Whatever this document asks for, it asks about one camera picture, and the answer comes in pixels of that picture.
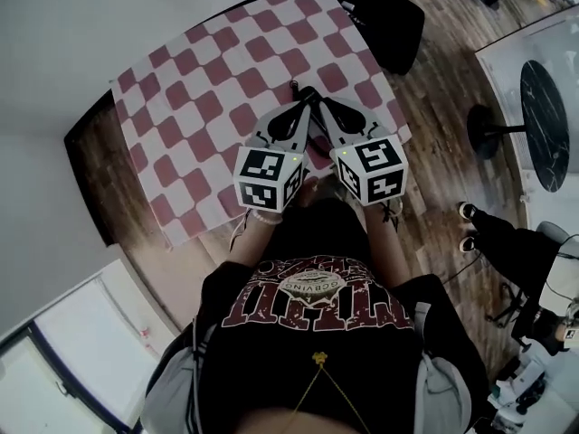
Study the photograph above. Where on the round black marble table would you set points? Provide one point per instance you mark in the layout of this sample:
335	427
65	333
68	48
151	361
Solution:
545	125

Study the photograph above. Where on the black office chair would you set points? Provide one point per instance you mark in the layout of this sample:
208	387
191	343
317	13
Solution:
384	25

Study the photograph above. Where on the small red object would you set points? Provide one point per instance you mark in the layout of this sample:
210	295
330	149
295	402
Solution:
144	333

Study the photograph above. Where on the person's left hand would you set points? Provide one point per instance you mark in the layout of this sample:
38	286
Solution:
308	193

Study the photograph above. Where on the person's black printed t-shirt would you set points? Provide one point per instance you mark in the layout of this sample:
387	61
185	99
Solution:
316	333

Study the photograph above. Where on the black window frame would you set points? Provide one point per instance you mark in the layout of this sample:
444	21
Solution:
54	373

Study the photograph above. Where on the red white checkered tablecloth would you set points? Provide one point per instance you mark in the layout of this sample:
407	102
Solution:
203	106

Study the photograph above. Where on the black swivel chair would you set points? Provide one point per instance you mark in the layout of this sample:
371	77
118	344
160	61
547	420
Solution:
513	305

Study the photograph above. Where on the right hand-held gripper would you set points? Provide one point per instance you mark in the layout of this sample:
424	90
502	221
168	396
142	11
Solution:
375	170

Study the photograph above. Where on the person's left forearm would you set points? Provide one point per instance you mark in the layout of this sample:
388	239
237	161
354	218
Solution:
267	242

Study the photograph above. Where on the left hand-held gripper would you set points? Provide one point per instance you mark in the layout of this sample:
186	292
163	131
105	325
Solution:
262	174

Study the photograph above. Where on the person's grey jacket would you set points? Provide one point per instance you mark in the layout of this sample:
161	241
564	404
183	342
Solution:
174	387

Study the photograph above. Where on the person's right forearm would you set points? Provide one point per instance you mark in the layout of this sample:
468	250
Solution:
384	251

